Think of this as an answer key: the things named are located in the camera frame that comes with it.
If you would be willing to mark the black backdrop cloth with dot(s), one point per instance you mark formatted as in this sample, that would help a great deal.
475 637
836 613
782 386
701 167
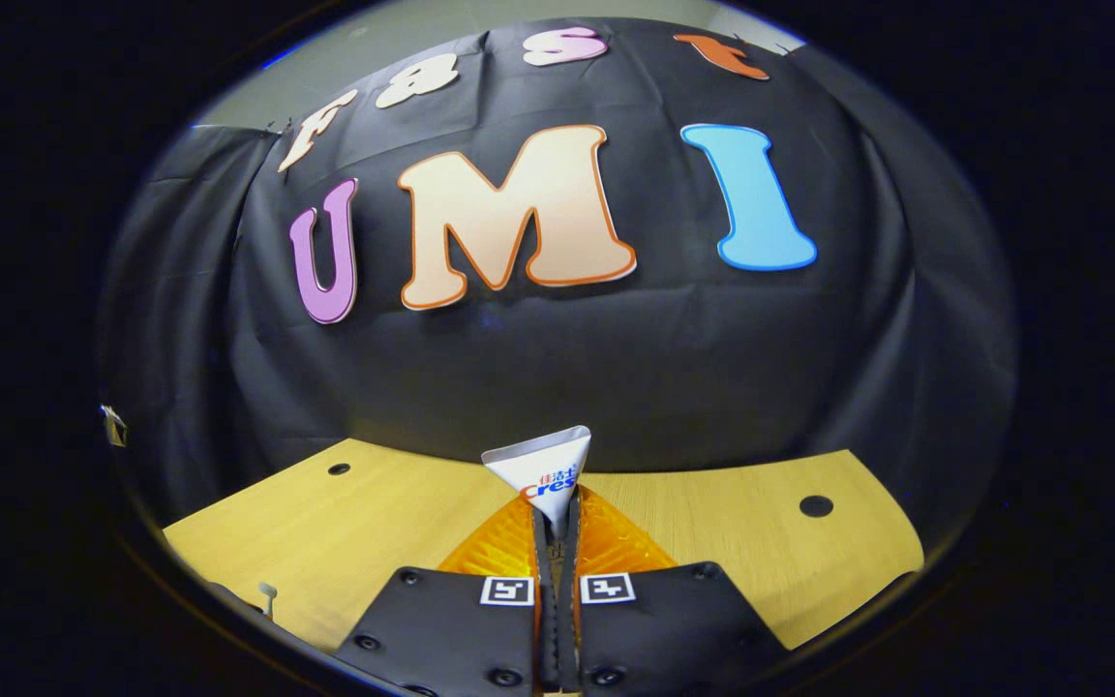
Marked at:
674 368

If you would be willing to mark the white toothbrush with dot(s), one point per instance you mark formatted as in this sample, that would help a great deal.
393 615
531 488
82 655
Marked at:
268 592

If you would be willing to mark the wooden desktop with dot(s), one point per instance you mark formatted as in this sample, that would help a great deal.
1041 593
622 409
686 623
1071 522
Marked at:
364 532

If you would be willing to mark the white toothpaste tube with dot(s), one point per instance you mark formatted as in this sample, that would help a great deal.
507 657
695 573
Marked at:
543 465

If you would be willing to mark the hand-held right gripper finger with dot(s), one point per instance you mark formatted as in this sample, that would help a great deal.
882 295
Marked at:
569 620
545 620

